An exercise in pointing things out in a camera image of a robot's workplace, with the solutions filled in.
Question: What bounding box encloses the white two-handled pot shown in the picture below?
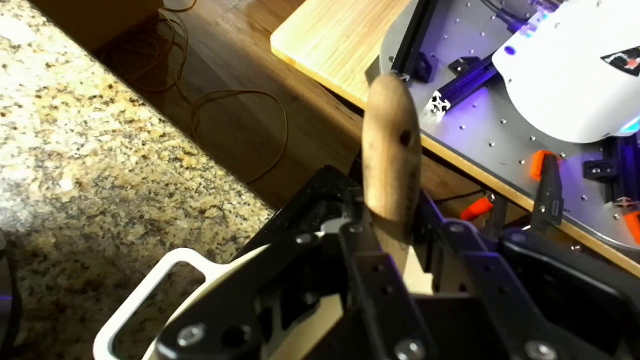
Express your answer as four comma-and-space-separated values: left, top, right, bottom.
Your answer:
91, 228, 349, 360

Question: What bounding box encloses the grey metal base plate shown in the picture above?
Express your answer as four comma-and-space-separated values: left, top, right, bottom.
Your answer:
366, 0, 640, 249

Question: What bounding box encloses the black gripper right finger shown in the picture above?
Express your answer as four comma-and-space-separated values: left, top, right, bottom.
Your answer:
417, 188, 640, 360

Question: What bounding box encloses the wooden spoon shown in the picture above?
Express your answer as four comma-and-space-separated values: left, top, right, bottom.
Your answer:
361, 72, 434, 296

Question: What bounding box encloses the thin floor cable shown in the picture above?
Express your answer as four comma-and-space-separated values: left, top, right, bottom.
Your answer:
188, 89, 290, 188
133, 7, 194, 96

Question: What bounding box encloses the black aluminium extrusion bar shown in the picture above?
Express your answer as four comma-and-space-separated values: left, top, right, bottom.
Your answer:
426, 57, 499, 118
389, 0, 439, 86

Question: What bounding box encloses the light wooden table board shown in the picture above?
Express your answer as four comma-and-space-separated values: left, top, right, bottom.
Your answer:
269, 0, 640, 278

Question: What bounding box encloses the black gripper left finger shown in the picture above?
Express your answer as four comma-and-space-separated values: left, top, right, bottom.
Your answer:
153, 217, 436, 360

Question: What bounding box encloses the black electric stove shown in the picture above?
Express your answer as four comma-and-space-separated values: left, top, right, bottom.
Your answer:
267, 167, 357, 243

